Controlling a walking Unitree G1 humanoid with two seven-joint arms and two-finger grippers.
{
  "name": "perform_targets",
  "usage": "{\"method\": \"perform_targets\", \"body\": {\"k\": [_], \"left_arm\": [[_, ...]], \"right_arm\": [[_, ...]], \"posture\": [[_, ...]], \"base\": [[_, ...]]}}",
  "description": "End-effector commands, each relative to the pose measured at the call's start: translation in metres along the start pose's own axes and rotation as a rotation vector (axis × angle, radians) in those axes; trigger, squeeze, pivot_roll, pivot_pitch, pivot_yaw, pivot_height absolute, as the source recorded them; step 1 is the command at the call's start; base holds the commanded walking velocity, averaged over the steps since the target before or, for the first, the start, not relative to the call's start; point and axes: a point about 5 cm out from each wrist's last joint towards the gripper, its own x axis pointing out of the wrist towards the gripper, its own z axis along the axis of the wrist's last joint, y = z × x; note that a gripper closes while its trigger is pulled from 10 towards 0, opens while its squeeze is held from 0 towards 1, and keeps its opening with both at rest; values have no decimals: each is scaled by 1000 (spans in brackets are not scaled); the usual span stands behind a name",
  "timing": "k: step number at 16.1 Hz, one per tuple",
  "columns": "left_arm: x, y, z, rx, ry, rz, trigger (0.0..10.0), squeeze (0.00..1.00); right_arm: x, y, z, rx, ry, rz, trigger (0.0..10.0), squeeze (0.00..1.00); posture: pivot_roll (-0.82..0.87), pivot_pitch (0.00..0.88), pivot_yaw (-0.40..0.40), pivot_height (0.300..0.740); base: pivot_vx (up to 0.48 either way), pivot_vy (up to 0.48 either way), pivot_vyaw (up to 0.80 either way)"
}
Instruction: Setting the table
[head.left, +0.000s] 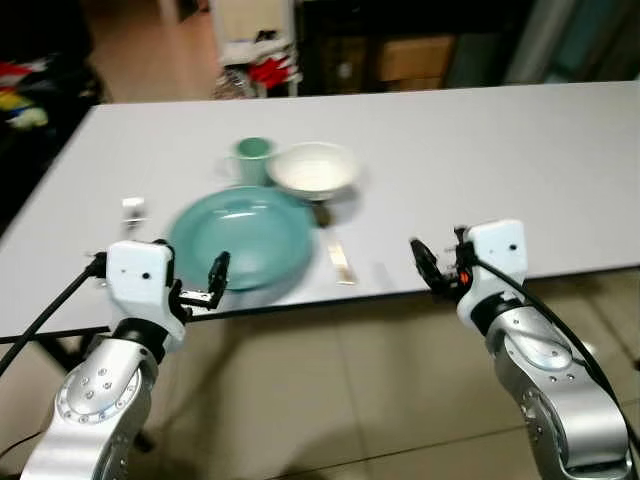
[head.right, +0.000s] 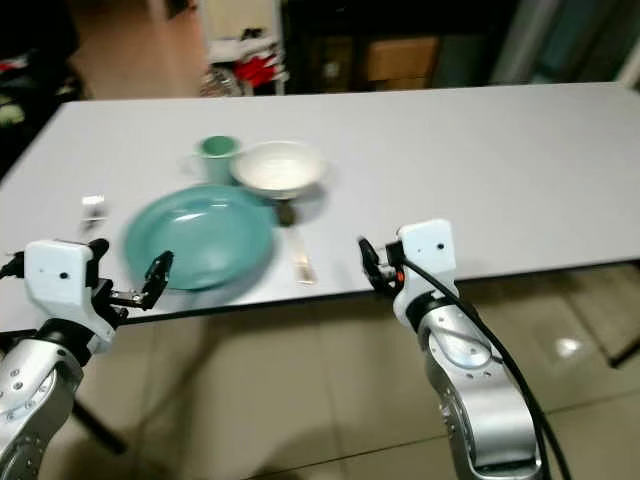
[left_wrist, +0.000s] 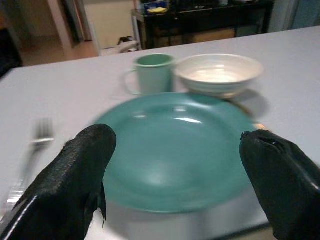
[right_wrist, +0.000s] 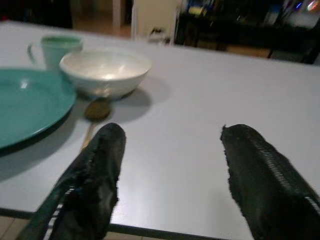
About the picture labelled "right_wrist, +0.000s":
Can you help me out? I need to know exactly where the dark shelf unit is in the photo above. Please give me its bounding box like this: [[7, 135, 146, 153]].
[[174, 0, 320, 65]]

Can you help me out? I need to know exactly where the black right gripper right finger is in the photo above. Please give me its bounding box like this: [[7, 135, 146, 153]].
[[220, 123, 320, 240]]

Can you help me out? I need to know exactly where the white door frame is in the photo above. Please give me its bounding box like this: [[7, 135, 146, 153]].
[[111, 0, 181, 45]]

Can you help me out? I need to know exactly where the white ceramic bowl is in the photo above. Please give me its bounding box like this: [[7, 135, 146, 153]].
[[59, 50, 152, 100]]

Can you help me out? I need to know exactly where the teal round plate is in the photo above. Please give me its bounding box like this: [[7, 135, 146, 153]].
[[0, 68, 77, 152]]

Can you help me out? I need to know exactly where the wooden spoon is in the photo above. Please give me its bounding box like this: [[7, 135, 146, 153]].
[[79, 98, 113, 152]]

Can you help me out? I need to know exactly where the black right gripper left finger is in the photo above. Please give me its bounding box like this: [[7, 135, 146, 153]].
[[15, 122, 127, 240]]

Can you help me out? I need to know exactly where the pale green mug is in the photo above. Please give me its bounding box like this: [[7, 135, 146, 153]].
[[26, 35, 84, 71]]

